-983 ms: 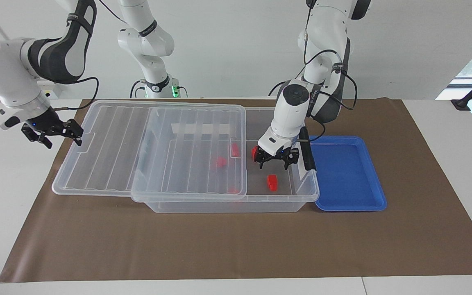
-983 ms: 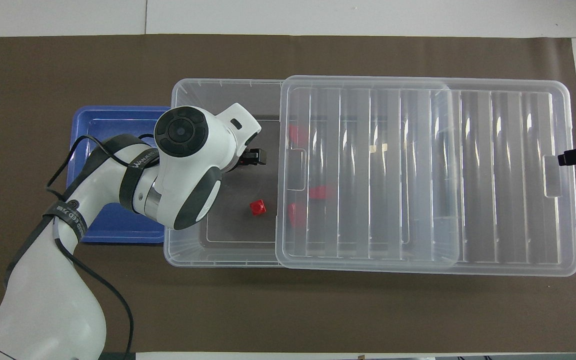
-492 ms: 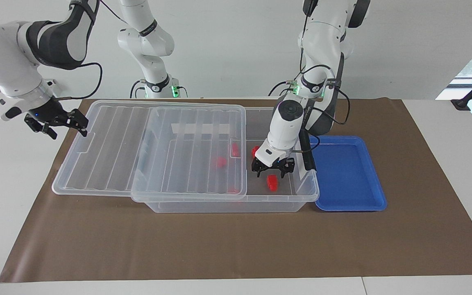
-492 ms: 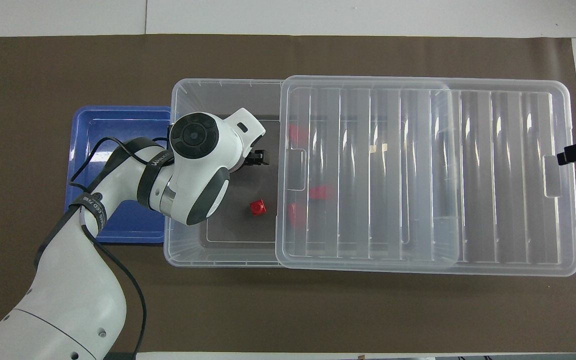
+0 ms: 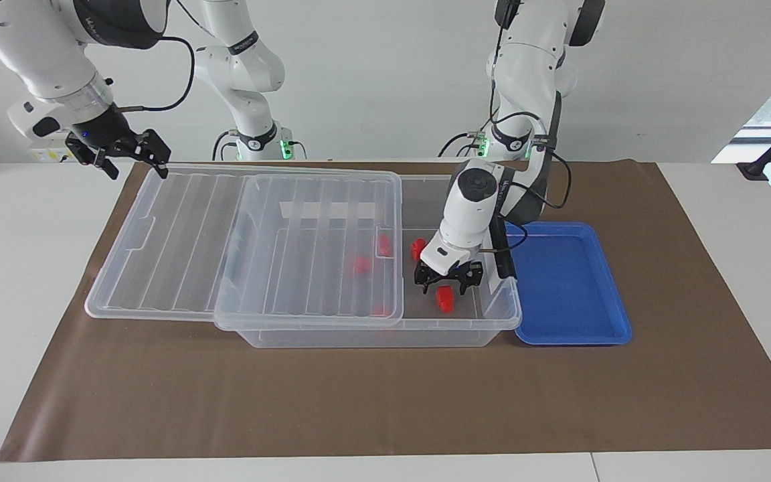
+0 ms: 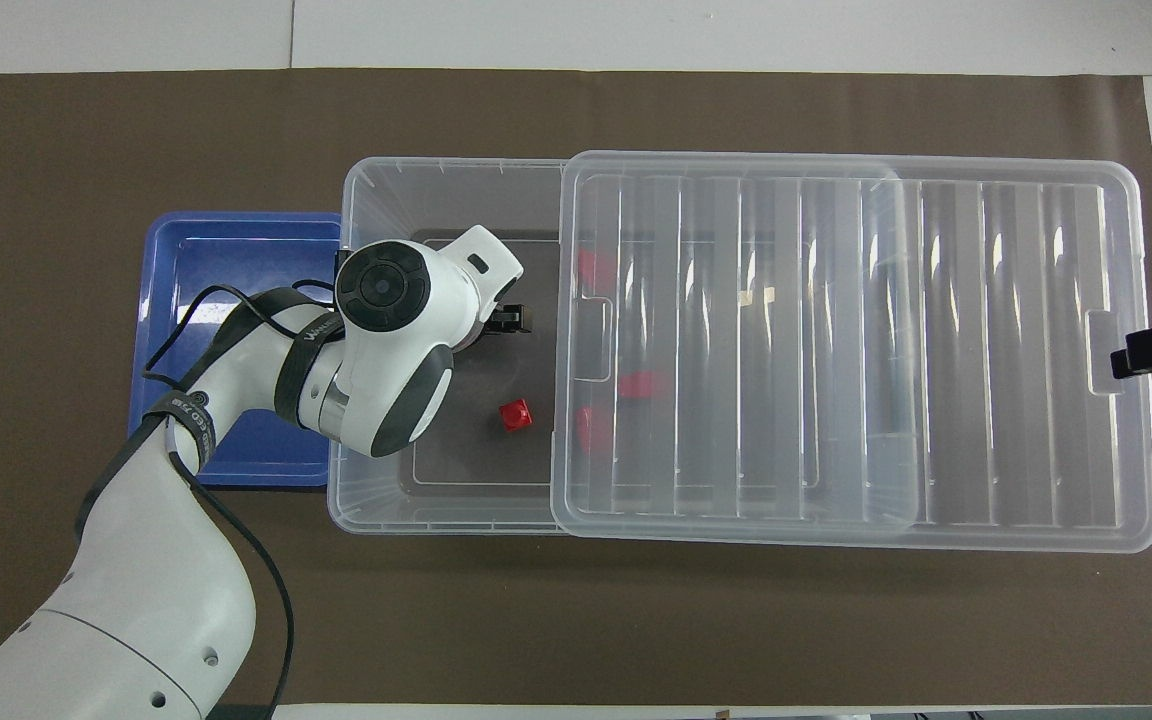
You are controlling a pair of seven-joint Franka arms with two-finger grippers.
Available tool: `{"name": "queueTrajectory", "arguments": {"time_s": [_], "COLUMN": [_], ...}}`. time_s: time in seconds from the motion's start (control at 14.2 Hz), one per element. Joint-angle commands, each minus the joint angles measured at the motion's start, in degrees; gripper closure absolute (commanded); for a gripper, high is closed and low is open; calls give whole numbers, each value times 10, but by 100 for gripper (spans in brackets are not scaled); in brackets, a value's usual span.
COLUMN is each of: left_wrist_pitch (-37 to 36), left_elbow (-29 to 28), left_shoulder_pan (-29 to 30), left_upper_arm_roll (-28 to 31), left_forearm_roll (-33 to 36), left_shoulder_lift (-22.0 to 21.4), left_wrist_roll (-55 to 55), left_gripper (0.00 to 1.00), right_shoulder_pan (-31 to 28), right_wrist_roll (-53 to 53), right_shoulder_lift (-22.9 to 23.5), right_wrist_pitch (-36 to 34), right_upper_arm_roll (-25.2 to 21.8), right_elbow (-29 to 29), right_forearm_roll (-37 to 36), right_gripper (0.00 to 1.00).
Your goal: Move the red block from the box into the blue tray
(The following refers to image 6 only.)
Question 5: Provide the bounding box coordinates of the clear ribbed plastic lid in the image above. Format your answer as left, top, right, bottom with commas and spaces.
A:
549, 150, 1152, 554

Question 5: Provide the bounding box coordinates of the clear plastic storage box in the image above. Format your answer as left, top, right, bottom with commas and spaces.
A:
326, 155, 922, 536

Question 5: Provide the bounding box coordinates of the blue plastic tray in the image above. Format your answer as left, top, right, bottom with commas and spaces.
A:
126, 210, 347, 488

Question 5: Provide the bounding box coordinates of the brown paper table mat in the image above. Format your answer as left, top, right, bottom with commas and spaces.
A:
0, 68, 1152, 706

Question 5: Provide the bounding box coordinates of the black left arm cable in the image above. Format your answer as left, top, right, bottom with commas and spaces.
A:
76, 283, 347, 720

